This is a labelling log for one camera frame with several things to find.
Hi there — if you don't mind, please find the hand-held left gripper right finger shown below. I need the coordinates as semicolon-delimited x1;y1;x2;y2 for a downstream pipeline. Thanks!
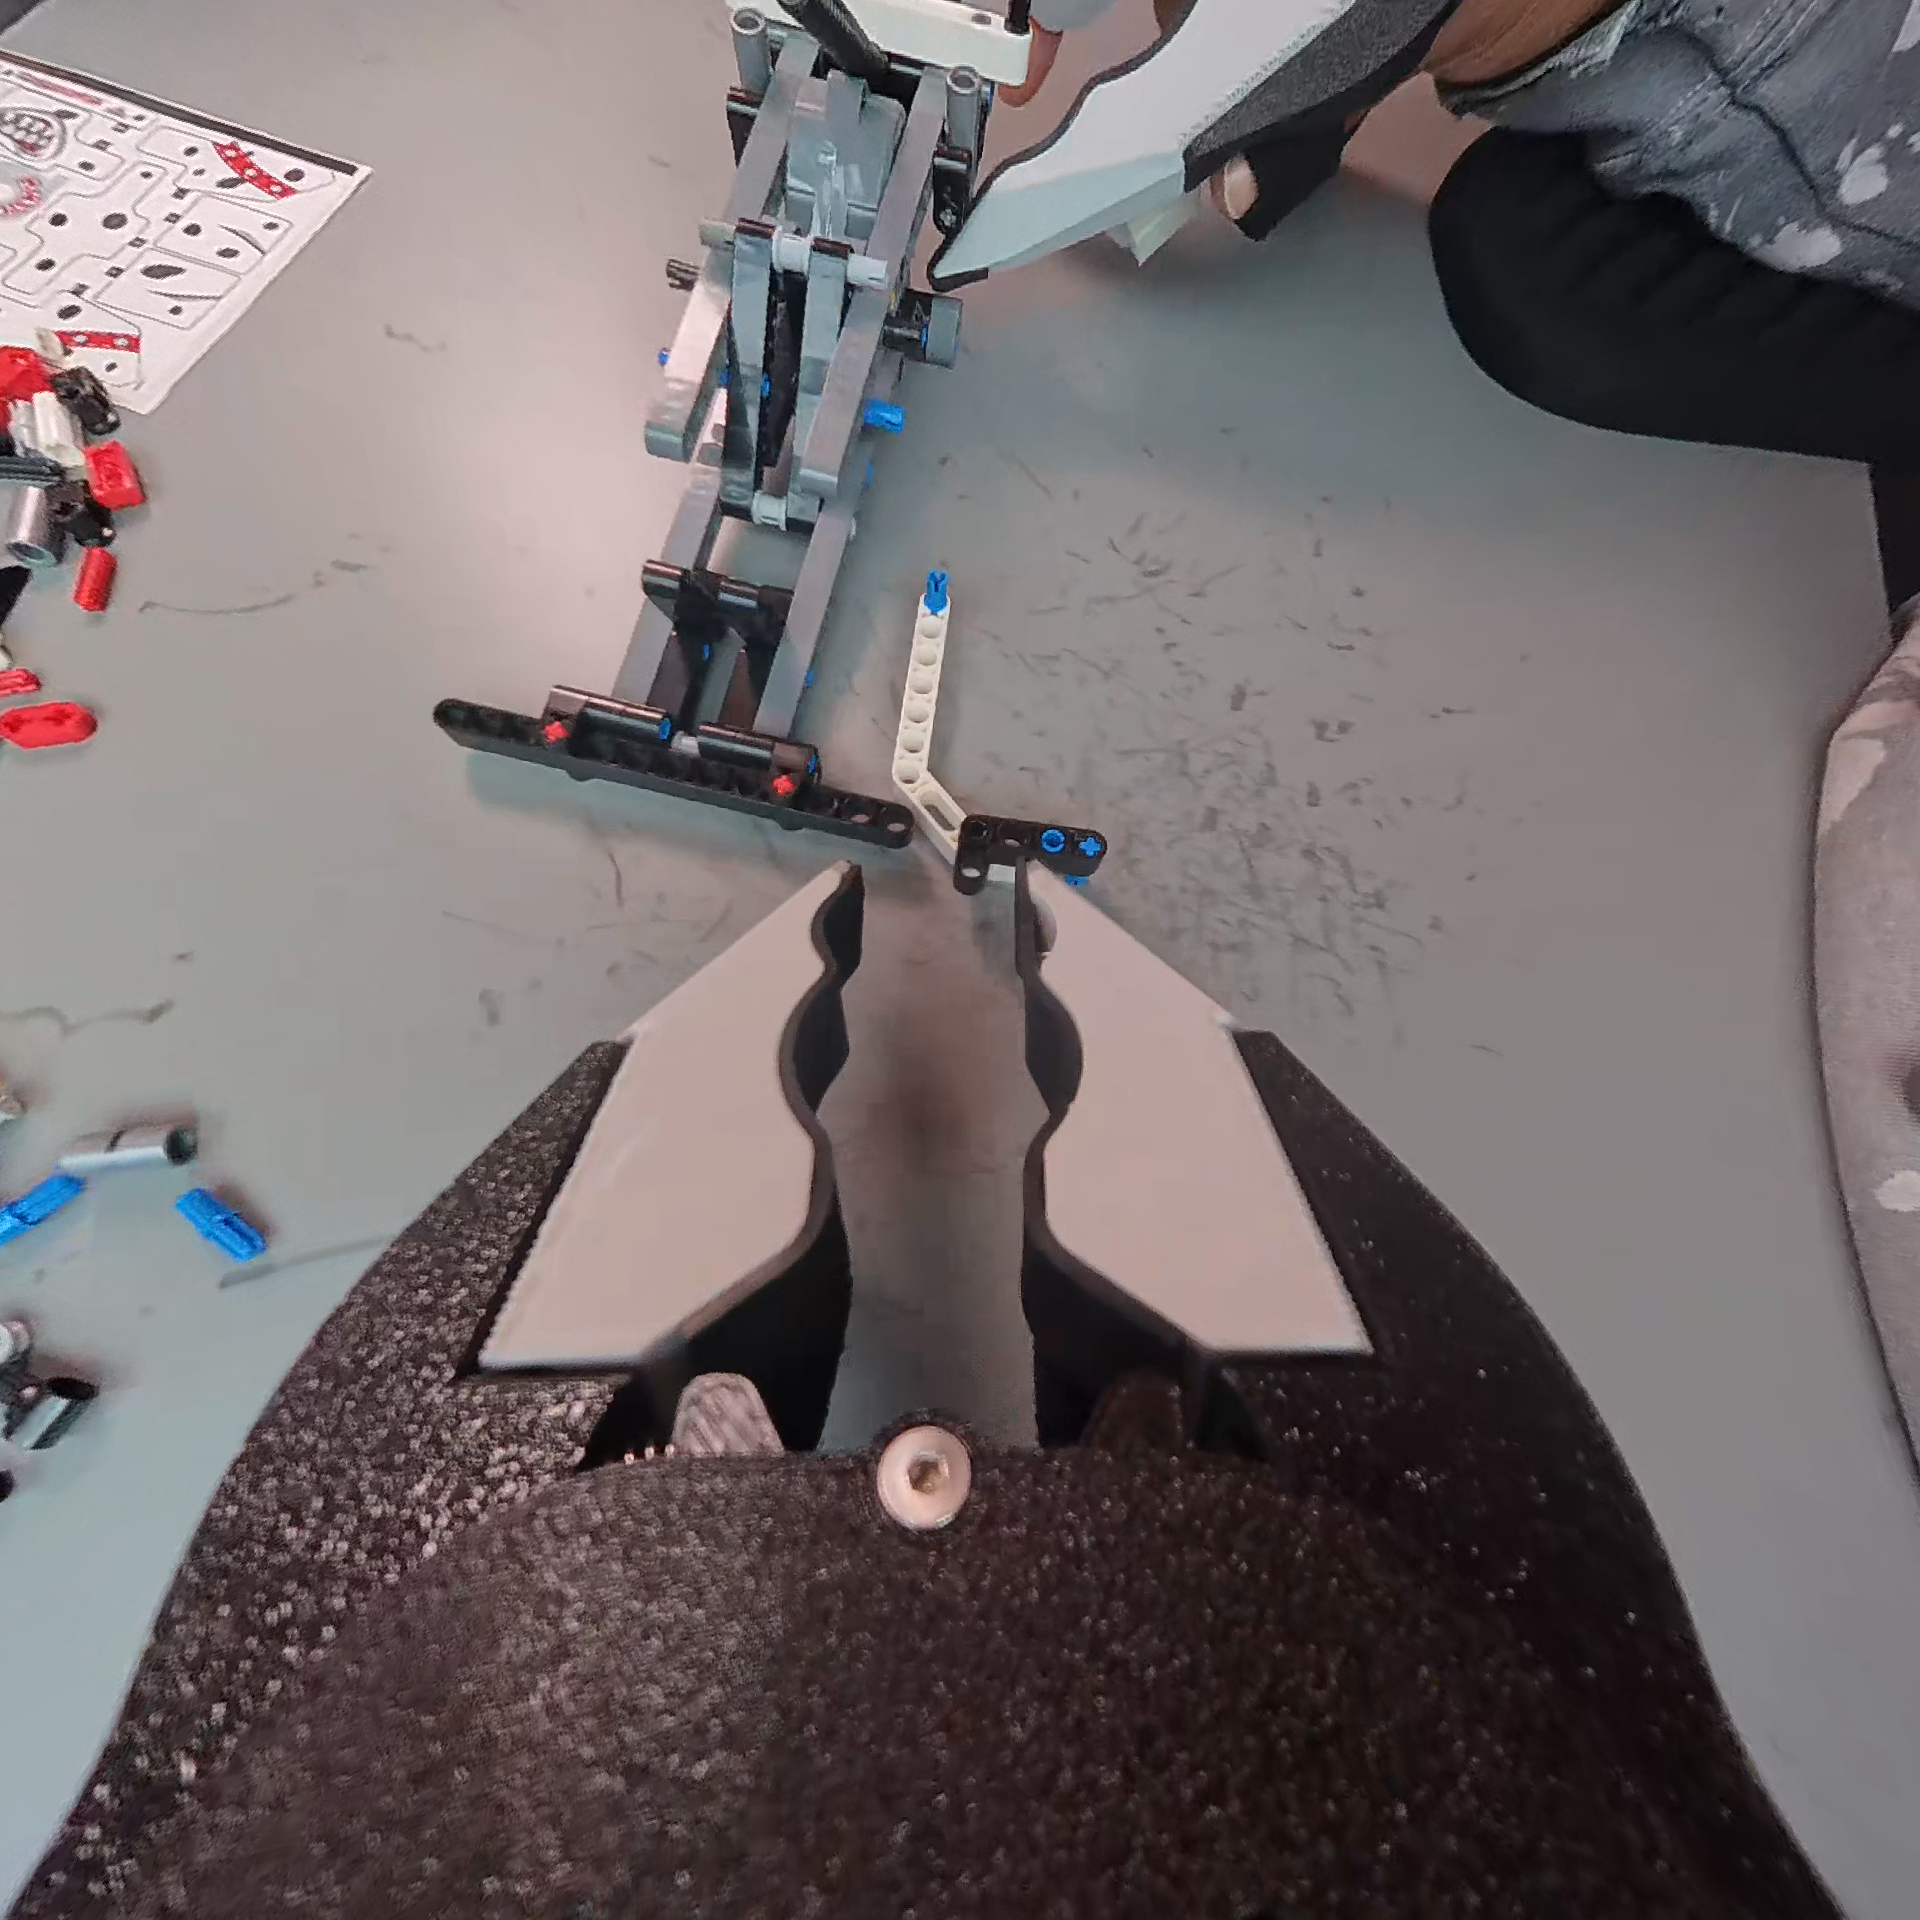
1018;862;1374;1364

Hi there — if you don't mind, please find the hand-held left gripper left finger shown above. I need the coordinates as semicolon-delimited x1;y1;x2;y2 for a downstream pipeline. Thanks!
477;859;874;1374

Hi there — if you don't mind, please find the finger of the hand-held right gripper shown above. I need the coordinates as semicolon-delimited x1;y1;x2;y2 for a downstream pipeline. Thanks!
924;0;1362;298

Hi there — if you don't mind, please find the black angled toy beam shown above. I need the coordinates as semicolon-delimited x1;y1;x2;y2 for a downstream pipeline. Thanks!
950;813;1112;899

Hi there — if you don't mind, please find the grey black toy truck chassis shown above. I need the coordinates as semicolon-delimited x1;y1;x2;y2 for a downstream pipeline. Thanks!
431;0;1040;856

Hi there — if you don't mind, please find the white angled toy beam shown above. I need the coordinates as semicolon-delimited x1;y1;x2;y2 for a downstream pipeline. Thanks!
892;590;975;875

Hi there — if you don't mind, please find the person's right forearm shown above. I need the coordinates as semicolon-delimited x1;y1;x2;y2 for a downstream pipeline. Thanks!
1430;0;1920;287

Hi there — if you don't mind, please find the grey desk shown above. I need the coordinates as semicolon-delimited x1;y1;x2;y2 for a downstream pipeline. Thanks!
0;0;1920;1920

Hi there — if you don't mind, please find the grey connector pin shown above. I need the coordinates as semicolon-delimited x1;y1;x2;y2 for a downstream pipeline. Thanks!
56;1114;200;1178

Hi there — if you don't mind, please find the black grey connector piece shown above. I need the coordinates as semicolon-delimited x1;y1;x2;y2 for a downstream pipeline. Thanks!
0;1316;103;1454

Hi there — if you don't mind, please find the pile of red white pieces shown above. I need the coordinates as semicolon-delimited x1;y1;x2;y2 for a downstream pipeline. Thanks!
0;342;146;752

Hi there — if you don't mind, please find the white sticker sheet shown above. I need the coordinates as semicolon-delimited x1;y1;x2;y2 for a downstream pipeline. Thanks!
0;48;378;416

